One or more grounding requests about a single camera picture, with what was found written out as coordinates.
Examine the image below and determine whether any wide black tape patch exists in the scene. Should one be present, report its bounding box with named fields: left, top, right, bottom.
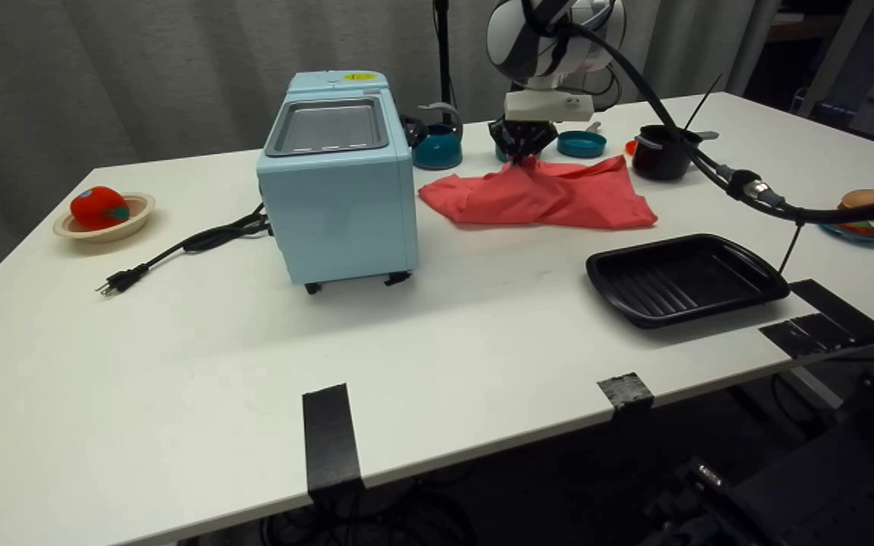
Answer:
left=760, top=279, right=874, bottom=359

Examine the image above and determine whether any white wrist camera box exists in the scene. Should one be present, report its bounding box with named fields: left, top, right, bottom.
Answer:
left=502, top=88, right=598, bottom=123

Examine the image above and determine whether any black toaster power cord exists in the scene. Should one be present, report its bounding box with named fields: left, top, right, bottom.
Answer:
left=96, top=203, right=273, bottom=298

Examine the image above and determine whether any light blue toaster oven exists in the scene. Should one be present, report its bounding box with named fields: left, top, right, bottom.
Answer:
left=255, top=67, right=423, bottom=298

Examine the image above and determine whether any black tripod stand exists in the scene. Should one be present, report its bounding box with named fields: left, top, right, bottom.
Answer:
left=430, top=0, right=457, bottom=105

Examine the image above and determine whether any teal frying pan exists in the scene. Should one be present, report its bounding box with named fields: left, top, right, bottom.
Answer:
left=556, top=128, right=609, bottom=162

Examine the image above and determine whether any small teal plate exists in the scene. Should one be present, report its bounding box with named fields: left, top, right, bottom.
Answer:
left=824, top=216, right=874, bottom=250

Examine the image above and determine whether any toy burger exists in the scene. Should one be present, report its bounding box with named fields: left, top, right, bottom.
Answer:
left=837, top=189, right=874, bottom=230

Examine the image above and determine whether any black tape strip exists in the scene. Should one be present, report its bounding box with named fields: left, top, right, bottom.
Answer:
left=598, top=371, right=655, bottom=417
left=302, top=382, right=364, bottom=493

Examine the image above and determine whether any black pot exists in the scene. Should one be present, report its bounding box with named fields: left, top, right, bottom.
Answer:
left=622, top=122, right=721, bottom=184

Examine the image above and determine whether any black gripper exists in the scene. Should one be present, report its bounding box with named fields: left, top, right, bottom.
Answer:
left=489, top=116, right=561, bottom=169

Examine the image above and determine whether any red toy tomato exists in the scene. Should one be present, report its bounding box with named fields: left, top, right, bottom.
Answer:
left=66, top=184, right=134, bottom=235

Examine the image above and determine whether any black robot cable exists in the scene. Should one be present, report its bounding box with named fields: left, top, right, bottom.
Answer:
left=516, top=0, right=874, bottom=227

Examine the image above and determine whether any teal kettle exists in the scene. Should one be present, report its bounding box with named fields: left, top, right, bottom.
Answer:
left=400, top=100, right=468, bottom=172

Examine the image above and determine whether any black ridged grill tray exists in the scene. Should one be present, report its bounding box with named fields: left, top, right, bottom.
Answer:
left=582, top=230, right=794, bottom=331

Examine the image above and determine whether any beige bowl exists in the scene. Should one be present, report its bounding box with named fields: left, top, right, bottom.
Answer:
left=51, top=190, right=156, bottom=243

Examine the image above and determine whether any red sweatshirt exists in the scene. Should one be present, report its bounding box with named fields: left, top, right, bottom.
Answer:
left=417, top=152, right=659, bottom=235

